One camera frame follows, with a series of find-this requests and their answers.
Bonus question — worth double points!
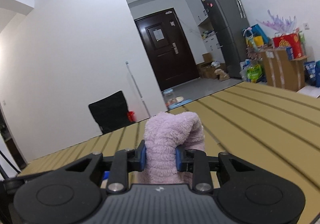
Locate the pink fluffy cloth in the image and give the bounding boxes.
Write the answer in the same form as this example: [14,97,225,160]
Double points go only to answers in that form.
[136,112,204,185]

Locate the black folding chair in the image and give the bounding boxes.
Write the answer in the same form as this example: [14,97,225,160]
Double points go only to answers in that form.
[88,90,133,134]

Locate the blue pet water bowl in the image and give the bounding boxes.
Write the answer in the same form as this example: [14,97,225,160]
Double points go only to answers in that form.
[162,88,193,110]

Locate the white mop pole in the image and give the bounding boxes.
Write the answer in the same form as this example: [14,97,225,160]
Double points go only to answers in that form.
[125,61,151,118]

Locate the tan slatted folding table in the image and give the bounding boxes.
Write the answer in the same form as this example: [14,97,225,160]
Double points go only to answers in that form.
[21,83,319,223]

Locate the green snack bag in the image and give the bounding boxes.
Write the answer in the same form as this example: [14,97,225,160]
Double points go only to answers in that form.
[246,63,263,83]

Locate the dark brown door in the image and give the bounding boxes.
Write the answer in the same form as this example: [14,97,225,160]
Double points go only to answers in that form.
[135,8,200,91]

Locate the large cardboard box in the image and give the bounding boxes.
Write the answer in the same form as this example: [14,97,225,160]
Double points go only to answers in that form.
[260,49,307,92]

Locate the grey refrigerator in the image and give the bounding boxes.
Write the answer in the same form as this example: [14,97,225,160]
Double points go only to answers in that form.
[201,0,249,78]

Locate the red gift box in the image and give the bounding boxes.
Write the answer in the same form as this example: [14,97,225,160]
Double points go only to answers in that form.
[272,33,304,58]

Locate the purple decorative branches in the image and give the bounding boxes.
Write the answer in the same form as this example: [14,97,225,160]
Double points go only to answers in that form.
[257,10,297,35]

